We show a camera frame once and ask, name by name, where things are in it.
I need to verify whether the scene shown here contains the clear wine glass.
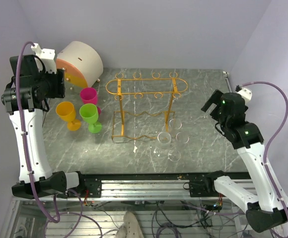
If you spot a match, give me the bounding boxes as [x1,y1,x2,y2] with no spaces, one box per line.
[168,118,182,130]
[153,132,172,159]
[168,132,190,162]

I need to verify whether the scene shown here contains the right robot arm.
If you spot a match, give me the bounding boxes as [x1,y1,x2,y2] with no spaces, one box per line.
[201,90,288,233]

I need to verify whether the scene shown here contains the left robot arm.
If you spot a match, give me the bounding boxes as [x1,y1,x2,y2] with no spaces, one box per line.
[1,55,86,199]

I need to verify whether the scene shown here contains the orange plastic goblet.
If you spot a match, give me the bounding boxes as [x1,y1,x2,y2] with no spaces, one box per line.
[56,101,81,131]

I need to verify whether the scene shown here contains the pink plastic goblet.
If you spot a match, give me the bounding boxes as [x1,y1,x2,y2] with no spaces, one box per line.
[80,87,101,116]

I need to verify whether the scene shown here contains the cream cylindrical box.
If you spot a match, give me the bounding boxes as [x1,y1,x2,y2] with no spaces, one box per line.
[56,41,103,88]

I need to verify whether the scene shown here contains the green plastic goblet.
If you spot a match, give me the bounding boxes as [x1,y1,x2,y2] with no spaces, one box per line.
[79,103,102,133]

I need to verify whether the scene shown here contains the white cloth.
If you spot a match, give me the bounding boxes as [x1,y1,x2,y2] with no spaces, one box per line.
[115,211,144,238]

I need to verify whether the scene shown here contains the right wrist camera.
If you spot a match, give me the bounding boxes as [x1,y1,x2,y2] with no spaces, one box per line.
[235,85,253,104]

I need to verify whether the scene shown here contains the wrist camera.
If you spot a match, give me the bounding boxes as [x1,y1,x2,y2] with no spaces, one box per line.
[31,43,57,74]
[235,85,253,104]

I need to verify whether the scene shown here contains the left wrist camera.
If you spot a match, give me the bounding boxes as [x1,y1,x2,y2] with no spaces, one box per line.
[31,43,57,74]

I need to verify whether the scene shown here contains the gold wire glass rack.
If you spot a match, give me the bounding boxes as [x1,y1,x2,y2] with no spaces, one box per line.
[105,72,188,143]

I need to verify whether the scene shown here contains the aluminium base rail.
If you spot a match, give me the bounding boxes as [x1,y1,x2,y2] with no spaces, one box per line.
[12,173,255,201]

